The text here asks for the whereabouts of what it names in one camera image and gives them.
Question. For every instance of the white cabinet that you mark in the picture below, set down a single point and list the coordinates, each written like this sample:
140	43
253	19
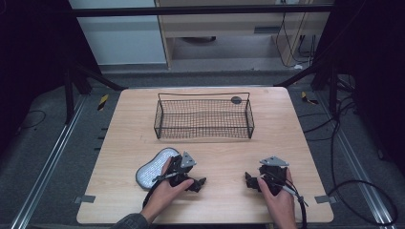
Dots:
121	35

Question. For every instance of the yellow black striped tape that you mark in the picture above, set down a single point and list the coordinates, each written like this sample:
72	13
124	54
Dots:
308	98
102	102

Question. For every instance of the black round table cap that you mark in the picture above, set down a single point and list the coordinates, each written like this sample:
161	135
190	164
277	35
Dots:
236	100

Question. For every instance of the black metal frame bar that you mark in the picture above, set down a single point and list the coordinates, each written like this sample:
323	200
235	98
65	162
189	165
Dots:
197	11

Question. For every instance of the aluminium floor rail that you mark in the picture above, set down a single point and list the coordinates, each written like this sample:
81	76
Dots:
47	165
356	159

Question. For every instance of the grey tape piece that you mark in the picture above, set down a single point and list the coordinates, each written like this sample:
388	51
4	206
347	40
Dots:
325	199
84	199

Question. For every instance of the black metal stand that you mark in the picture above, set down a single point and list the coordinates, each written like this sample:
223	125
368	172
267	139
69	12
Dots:
321	73
79	86

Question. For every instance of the white grey-rimmed eye mask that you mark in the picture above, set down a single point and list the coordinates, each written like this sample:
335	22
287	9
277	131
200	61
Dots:
153	168

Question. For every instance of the person's right hand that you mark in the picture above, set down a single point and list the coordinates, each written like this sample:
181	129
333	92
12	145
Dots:
280	206

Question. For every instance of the light wooden desk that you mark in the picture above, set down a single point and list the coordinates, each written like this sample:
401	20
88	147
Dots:
235	28

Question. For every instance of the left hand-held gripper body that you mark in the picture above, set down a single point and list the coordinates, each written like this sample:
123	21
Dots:
178	168

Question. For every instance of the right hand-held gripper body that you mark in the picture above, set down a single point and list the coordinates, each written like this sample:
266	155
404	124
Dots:
274	176

